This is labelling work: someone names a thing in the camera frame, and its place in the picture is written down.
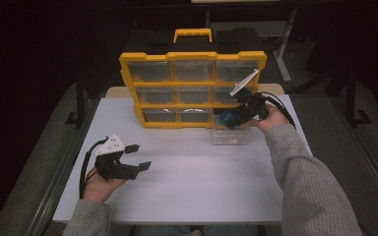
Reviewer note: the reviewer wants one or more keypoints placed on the person's right hand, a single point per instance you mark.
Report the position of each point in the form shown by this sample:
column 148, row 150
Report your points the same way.
column 270, row 118

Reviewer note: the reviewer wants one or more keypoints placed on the white-legged desk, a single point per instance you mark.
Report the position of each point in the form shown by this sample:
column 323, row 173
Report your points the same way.
column 283, row 49

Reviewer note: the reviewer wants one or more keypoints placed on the aluminium frame rail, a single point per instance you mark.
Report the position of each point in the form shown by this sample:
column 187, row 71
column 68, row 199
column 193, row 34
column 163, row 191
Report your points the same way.
column 57, row 183
column 370, row 157

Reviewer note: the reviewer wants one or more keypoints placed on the yellow black organizer case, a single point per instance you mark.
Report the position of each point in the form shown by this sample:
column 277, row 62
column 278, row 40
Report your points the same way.
column 193, row 83

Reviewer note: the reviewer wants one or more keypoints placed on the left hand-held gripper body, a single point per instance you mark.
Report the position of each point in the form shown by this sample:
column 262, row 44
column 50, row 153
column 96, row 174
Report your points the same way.
column 111, row 165

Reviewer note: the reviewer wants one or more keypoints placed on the blue packet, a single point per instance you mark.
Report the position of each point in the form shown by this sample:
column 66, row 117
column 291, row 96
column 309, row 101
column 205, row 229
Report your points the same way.
column 227, row 118

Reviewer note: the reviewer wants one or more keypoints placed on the set of clear organizer bins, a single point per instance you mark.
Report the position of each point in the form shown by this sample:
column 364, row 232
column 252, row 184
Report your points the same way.
column 177, row 70

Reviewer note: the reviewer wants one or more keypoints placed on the black metal stand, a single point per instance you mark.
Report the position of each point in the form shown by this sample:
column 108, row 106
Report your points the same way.
column 79, row 98
column 351, row 98

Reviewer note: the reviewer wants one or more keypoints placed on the person's left hand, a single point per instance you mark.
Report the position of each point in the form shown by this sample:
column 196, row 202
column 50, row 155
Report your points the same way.
column 100, row 188

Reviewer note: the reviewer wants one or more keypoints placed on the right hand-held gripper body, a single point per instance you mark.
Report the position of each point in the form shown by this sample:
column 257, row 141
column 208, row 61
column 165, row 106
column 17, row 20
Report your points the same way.
column 251, row 106

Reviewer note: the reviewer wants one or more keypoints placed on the single clear plastic drawer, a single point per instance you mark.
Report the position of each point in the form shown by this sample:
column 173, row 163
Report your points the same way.
column 229, row 136

